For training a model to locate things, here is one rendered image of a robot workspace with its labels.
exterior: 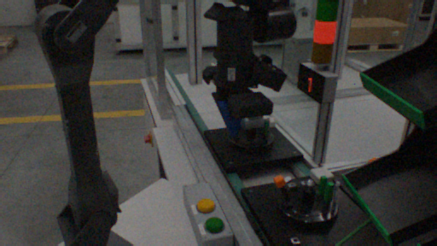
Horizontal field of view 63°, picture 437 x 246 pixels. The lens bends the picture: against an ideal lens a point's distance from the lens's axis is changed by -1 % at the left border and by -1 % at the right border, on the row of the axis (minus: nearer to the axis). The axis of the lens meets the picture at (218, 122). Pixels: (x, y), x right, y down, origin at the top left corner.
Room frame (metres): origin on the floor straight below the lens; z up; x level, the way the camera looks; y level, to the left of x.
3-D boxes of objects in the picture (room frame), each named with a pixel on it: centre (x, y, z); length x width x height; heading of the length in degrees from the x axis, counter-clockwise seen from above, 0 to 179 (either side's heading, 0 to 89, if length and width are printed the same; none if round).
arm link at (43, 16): (0.43, 0.18, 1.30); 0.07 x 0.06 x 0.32; 32
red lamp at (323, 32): (0.89, -0.26, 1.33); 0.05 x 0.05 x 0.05
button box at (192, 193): (0.69, 0.03, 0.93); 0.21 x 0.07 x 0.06; 17
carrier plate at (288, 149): (1.00, -0.10, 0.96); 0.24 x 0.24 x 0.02; 17
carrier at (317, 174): (0.67, -0.21, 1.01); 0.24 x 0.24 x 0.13; 17
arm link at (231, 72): (0.57, -0.03, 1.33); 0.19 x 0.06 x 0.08; 17
